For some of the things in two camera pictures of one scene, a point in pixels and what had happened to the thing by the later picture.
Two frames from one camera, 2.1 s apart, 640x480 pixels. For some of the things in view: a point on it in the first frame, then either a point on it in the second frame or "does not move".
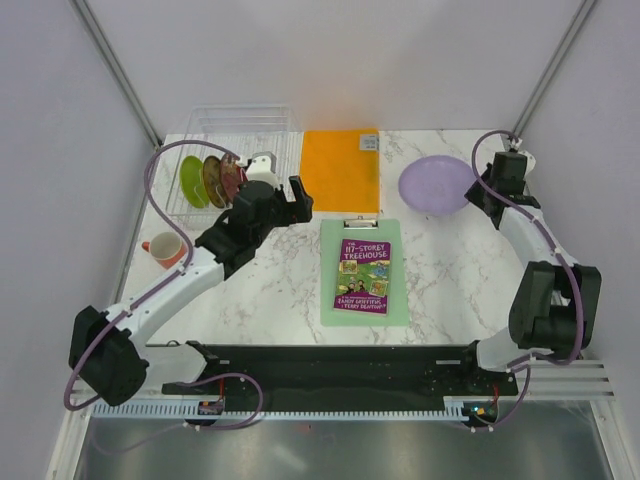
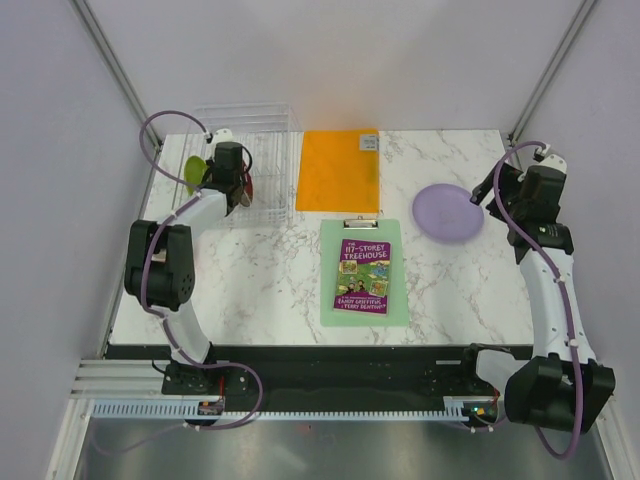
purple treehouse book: (363, 276) does not move
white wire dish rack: (228, 146) does not move
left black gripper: (296, 211) -> (212, 163)
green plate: (193, 181) does not move
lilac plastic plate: (436, 185) -> (444, 213)
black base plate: (351, 371) does not move
